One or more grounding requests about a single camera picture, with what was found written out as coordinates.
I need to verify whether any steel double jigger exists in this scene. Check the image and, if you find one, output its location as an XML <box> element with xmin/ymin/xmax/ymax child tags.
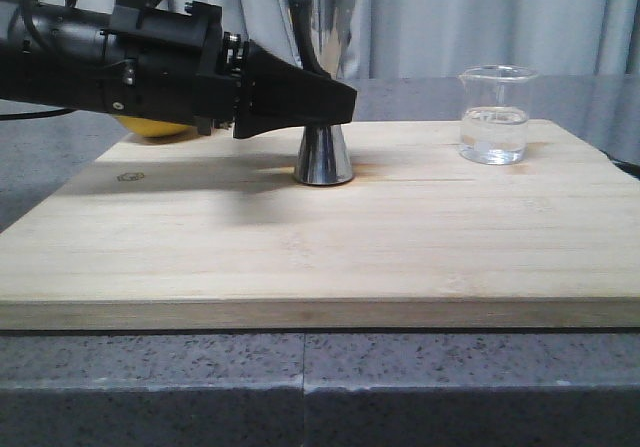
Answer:
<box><xmin>294</xmin><ymin>0</ymin><xmax>356</xmax><ymax>186</ymax></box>

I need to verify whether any grey curtain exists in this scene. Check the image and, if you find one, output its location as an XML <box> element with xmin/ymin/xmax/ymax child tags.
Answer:
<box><xmin>0</xmin><ymin>0</ymin><xmax>640</xmax><ymax>83</ymax></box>

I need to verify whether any wooden cutting board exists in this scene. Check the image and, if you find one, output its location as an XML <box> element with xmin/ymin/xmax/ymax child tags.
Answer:
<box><xmin>1</xmin><ymin>120</ymin><xmax>639</xmax><ymax>330</ymax></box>

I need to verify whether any clear glass beaker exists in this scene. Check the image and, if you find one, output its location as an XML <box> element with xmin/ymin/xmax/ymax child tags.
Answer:
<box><xmin>459</xmin><ymin>65</ymin><xmax>538</xmax><ymax>165</ymax></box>

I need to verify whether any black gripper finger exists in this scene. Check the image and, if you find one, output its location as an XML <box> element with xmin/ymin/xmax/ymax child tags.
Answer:
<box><xmin>233</xmin><ymin>41</ymin><xmax>357</xmax><ymax>139</ymax></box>
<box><xmin>287</xmin><ymin>0</ymin><xmax>328</xmax><ymax>77</ymax></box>

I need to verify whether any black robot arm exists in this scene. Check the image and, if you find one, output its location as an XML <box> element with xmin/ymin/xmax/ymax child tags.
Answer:
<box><xmin>1</xmin><ymin>0</ymin><xmax>356</xmax><ymax>139</ymax></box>

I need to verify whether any yellow lemon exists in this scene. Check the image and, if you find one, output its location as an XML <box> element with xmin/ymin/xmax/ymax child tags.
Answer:
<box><xmin>115</xmin><ymin>115</ymin><xmax>190</xmax><ymax>138</ymax></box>

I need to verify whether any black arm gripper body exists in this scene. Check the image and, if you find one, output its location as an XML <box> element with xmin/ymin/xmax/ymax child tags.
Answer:
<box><xmin>102</xmin><ymin>2</ymin><xmax>244</xmax><ymax>135</ymax></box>

